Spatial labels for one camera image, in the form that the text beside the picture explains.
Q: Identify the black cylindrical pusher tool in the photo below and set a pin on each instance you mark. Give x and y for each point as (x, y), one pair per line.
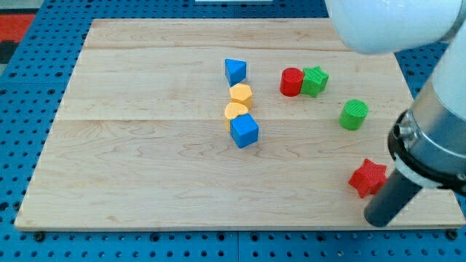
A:
(393, 196)

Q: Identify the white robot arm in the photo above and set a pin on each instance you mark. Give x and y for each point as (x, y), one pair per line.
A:
(427, 141)

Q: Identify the red star block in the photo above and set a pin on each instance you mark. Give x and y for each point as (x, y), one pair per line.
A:
(368, 178)

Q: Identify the green star block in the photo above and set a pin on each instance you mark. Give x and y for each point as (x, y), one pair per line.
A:
(314, 81)

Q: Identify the green cylinder block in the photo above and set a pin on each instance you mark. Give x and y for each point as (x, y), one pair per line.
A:
(353, 114)

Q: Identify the red cylinder block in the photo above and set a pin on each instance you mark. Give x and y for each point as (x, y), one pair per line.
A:
(291, 81)

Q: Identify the blue cube block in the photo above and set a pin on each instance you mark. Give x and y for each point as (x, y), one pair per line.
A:
(244, 130)

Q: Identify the yellow heart block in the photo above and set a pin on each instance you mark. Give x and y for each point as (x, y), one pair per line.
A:
(232, 111)

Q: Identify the yellow hexagon block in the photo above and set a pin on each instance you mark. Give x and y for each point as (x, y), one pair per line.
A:
(241, 93)

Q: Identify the wooden board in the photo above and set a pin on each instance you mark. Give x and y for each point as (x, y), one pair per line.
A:
(139, 140)

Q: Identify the blue triangle block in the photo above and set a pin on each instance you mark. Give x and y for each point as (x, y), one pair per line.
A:
(235, 71)

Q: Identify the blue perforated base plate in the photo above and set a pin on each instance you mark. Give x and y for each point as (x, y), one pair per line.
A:
(32, 85)

